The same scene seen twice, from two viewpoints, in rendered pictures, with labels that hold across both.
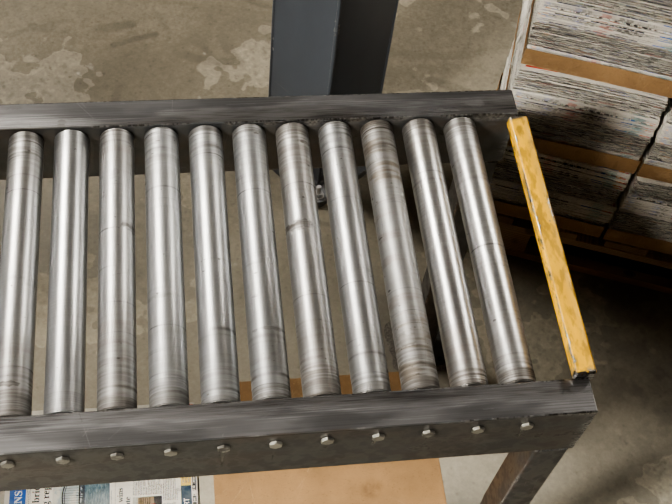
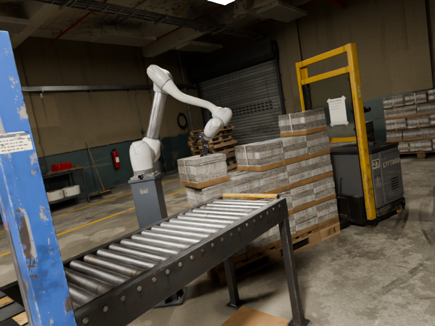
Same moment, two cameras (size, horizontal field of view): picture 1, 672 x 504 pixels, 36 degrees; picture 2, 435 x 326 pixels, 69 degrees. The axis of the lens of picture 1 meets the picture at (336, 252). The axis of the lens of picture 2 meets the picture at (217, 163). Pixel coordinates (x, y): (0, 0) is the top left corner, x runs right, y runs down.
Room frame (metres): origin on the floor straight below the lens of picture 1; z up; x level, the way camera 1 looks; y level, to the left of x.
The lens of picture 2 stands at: (-0.70, 0.98, 1.28)
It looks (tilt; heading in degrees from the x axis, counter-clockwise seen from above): 6 degrees down; 326
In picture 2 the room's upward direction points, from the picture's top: 10 degrees counter-clockwise
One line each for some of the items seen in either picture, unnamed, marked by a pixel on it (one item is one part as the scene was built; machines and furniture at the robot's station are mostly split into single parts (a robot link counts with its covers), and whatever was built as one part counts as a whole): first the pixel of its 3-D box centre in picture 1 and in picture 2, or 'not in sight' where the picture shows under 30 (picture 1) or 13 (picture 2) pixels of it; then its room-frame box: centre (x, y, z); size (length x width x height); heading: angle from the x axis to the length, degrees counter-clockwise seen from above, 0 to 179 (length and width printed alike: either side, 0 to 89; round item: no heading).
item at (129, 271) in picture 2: not in sight; (113, 267); (0.64, 0.67, 0.77); 0.47 x 0.05 x 0.05; 14
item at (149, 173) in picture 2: not in sight; (143, 173); (1.60, 0.09, 1.03); 0.22 x 0.18 x 0.06; 142
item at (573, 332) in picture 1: (549, 238); (248, 195); (0.86, -0.29, 0.81); 0.43 x 0.03 x 0.02; 14
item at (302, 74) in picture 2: not in sight; (311, 137); (1.74, -2.07, 0.97); 0.09 x 0.09 x 1.75; 84
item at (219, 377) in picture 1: (212, 260); (198, 225); (0.76, 0.17, 0.77); 0.47 x 0.05 x 0.05; 14
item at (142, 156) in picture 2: not in sight; (141, 154); (1.62, 0.07, 1.17); 0.18 x 0.16 x 0.22; 140
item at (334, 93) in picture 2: not in sight; (331, 107); (1.41, -2.05, 1.27); 0.57 x 0.01 x 0.65; 174
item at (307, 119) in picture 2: not in sight; (309, 173); (1.45, -1.60, 0.65); 0.39 x 0.30 x 1.29; 174
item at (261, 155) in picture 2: not in sight; (259, 156); (1.51, -1.02, 0.95); 0.38 x 0.29 x 0.23; 175
